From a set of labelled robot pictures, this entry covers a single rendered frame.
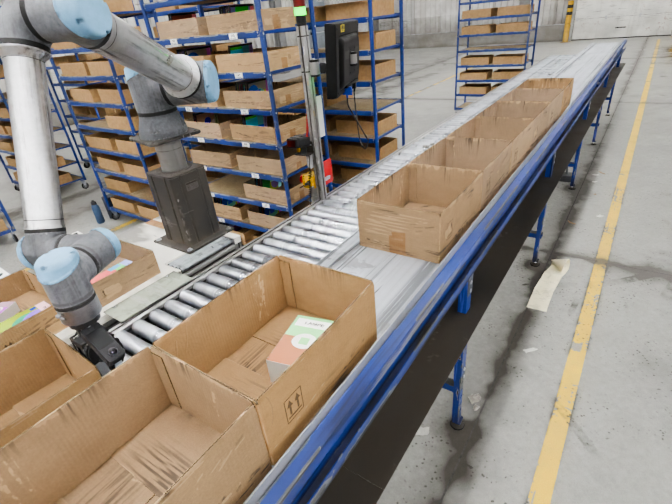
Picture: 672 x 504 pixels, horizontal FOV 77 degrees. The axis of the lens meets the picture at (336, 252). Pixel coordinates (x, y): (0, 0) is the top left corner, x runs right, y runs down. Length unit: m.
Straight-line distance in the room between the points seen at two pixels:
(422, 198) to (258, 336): 0.92
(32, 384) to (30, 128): 0.68
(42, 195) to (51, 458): 0.64
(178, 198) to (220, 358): 0.95
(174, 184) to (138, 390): 1.07
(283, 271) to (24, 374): 0.75
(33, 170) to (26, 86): 0.20
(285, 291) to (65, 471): 0.60
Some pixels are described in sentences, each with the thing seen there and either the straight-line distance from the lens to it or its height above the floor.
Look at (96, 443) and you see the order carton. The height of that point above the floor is 0.93.
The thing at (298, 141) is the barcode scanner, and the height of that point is 1.07.
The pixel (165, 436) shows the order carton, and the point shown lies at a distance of 0.97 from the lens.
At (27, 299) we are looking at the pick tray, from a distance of 1.98.
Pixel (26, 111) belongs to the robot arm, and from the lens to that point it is 1.30.
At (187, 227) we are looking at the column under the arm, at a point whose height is 0.85.
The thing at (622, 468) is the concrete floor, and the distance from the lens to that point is 2.08.
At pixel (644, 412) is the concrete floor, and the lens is 2.31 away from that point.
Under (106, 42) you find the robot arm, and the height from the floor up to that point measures 1.57.
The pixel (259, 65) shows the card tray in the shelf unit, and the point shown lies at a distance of 2.57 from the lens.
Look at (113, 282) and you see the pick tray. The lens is 1.73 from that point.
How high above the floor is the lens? 1.58
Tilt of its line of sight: 29 degrees down
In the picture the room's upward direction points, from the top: 6 degrees counter-clockwise
